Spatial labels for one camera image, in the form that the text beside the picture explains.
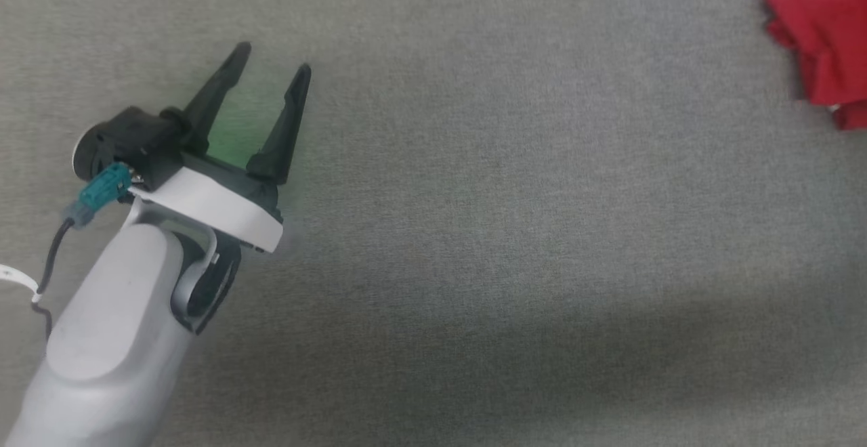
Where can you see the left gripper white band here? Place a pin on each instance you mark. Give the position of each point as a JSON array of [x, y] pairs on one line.
[[217, 206]]

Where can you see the red Bulls basketball jersey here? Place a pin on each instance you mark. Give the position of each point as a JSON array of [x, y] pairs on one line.
[[826, 27]]

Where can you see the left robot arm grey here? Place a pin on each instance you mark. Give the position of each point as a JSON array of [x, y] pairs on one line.
[[115, 311]]

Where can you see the grey fabric sofa surface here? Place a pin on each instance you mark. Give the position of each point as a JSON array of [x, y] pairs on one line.
[[508, 230]]

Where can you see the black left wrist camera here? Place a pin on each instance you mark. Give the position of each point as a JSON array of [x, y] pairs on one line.
[[129, 139]]

